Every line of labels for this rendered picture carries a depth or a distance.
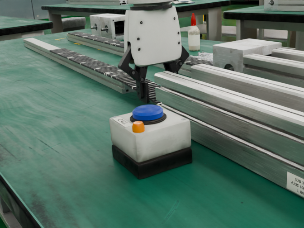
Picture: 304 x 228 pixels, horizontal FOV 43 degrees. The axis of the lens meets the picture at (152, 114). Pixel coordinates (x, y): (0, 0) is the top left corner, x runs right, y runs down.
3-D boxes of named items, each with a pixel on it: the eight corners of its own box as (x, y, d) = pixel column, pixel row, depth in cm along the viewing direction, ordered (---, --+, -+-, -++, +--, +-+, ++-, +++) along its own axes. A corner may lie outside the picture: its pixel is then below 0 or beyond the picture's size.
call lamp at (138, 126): (130, 130, 47) (129, 121, 46) (141, 127, 47) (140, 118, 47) (135, 134, 46) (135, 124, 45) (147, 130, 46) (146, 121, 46)
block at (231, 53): (204, 92, 81) (202, 46, 78) (249, 81, 86) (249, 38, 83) (233, 102, 73) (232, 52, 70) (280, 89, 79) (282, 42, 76)
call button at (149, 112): (128, 121, 51) (126, 107, 51) (154, 115, 53) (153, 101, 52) (142, 130, 48) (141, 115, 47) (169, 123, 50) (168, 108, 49)
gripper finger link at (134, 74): (139, 64, 72) (142, 99, 75) (124, 68, 71) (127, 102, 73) (147, 67, 70) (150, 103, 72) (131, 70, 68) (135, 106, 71)
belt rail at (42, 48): (24, 46, 164) (23, 39, 163) (33, 45, 165) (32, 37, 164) (122, 93, 84) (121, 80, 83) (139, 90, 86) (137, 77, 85)
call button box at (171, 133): (112, 158, 54) (107, 115, 52) (171, 140, 58) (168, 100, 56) (139, 180, 47) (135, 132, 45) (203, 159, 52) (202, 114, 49)
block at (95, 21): (87, 37, 175) (84, 16, 172) (110, 34, 180) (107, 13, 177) (96, 39, 167) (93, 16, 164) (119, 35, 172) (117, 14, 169)
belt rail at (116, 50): (67, 40, 172) (66, 33, 171) (76, 38, 174) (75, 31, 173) (194, 78, 92) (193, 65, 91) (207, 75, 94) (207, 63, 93)
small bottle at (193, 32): (194, 51, 124) (193, 13, 121) (186, 50, 127) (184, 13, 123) (202, 49, 127) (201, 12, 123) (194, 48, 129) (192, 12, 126)
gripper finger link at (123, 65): (144, 30, 70) (156, 56, 73) (110, 52, 68) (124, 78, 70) (147, 30, 69) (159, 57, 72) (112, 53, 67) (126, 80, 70)
